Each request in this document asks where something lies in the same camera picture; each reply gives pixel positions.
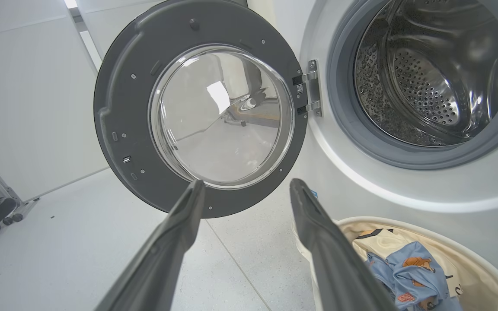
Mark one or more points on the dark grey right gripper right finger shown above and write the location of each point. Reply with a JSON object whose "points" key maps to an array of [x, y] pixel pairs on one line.
{"points": [[331, 259]]}

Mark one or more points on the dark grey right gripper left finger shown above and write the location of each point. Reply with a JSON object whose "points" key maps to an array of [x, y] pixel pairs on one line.
{"points": [[162, 259]]}

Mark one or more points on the light blue printed garment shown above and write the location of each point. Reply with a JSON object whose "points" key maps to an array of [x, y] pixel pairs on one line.
{"points": [[413, 268]]}

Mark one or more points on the black glass washer door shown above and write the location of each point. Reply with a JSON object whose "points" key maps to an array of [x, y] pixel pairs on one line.
{"points": [[119, 108]]}

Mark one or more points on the white front-load washing machine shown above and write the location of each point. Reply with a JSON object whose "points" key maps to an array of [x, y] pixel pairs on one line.
{"points": [[404, 190]]}

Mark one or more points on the cream canvas laundry basket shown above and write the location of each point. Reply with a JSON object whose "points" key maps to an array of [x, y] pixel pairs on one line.
{"points": [[482, 276]]}

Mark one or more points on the grey rubber door gasket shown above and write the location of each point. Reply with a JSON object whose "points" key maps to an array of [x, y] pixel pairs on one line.
{"points": [[339, 99]]}

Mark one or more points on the metal door hinge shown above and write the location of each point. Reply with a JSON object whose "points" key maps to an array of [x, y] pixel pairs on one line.
{"points": [[314, 86]]}

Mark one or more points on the stainless steel washing machine drum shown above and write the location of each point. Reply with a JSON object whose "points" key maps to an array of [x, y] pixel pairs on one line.
{"points": [[426, 86]]}

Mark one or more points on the blue energy label sticker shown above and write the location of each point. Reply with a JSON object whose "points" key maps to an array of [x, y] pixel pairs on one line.
{"points": [[314, 193]]}

